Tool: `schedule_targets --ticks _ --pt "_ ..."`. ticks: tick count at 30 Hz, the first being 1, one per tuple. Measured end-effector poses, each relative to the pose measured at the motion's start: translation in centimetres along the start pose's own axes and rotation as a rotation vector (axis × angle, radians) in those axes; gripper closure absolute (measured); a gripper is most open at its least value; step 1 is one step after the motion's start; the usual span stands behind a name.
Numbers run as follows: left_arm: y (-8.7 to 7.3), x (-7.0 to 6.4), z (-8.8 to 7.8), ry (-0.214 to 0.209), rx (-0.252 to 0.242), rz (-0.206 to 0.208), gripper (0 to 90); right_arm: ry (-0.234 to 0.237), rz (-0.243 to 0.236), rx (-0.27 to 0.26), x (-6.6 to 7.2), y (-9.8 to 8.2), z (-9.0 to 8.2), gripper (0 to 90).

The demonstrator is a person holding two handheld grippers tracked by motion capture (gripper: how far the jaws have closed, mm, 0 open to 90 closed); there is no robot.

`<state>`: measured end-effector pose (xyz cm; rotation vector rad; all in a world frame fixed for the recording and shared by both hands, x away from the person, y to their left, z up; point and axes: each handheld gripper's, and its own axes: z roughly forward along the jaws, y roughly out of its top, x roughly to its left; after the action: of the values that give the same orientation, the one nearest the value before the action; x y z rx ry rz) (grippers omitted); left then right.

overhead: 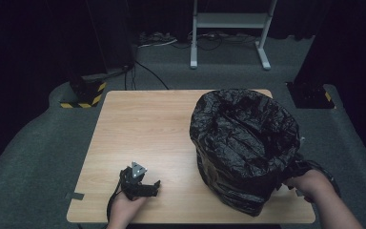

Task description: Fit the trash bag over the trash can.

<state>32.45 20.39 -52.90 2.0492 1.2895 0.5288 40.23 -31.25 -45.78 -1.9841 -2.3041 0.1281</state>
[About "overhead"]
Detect black stand base yellow stripe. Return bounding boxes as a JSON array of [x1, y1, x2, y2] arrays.
[[286, 81, 336, 110]]

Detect left hand-held gripper black cable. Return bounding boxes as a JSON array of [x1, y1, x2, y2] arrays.
[[106, 170, 124, 222]]

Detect right hand-held gripper black cable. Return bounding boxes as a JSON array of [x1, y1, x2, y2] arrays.
[[308, 159, 342, 198]]

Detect person's left hand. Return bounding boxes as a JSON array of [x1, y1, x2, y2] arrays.
[[109, 191, 151, 227]]

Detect hand-held gripper black cable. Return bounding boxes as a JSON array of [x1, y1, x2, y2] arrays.
[[106, 170, 124, 222], [308, 159, 342, 198]]

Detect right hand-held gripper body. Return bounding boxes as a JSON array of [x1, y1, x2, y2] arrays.
[[285, 153, 315, 183]]

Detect grey tape strip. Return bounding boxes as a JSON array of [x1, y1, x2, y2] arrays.
[[65, 191, 86, 201]]

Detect bundle of floor cables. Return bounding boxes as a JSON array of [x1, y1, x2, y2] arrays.
[[137, 31, 179, 50]]

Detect black floor cable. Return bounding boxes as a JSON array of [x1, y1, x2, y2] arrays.
[[123, 60, 171, 91]]

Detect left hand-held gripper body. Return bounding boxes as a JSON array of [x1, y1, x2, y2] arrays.
[[119, 161, 153, 201]]

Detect black stand base striped edge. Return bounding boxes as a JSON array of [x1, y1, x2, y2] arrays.
[[59, 73, 108, 110]]

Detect tangled cables under stand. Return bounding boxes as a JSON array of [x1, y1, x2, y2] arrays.
[[187, 31, 259, 52]]

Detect white metal stand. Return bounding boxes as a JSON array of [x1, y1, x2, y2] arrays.
[[189, 0, 278, 72]]

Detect black plastic garbage bag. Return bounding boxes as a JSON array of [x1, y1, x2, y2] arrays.
[[189, 88, 301, 218]]

